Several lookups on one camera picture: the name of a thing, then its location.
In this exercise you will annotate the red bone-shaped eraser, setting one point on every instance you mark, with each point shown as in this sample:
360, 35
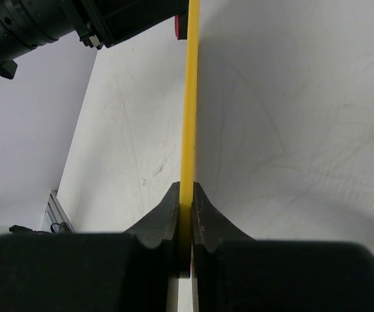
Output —
181, 26

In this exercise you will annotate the yellow-framed whiteboard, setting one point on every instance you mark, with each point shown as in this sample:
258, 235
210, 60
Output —
188, 141

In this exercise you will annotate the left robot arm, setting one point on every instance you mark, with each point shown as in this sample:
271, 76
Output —
28, 24

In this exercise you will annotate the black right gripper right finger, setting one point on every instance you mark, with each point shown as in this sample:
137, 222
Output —
234, 272

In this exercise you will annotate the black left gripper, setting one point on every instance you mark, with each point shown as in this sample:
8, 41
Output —
108, 23

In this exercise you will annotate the aluminium mounting rail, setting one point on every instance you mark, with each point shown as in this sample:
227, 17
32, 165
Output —
58, 221

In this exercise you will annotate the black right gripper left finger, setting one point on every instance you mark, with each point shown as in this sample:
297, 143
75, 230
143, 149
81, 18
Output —
135, 270

